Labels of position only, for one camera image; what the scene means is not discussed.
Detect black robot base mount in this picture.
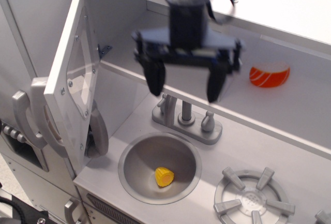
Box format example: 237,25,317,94
1,185,54,223

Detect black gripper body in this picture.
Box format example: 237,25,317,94
132,27,245,76

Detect yellow toy corn piece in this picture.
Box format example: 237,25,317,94
155,167,174,187

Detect grey toy wall phone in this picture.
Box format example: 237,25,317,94
86,101,109,158

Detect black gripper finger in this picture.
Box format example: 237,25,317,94
142,59,166,96
207,63,228,103

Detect grey ice dispenser panel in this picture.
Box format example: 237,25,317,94
1,121,49,172

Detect dark oven vent grille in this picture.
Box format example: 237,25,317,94
87,193,140,224

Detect orange salmon sushi toy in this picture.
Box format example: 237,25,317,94
249,61,291,88

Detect grey toy stove burner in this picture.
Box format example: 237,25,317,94
214,167,295,223

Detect grey toy faucet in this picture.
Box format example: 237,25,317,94
152,94,223,145

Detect white microwave door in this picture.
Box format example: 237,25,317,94
31,0,100,174

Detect grey fridge door handle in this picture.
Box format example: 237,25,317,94
12,90,47,149

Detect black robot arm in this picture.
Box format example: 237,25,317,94
132,0,244,102

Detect round metal sink bowl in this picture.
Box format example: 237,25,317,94
118,132,202,205

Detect grey lower door handle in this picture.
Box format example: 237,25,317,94
64,200,83,224

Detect white toy kitchen cabinet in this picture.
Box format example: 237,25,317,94
1,0,330,223

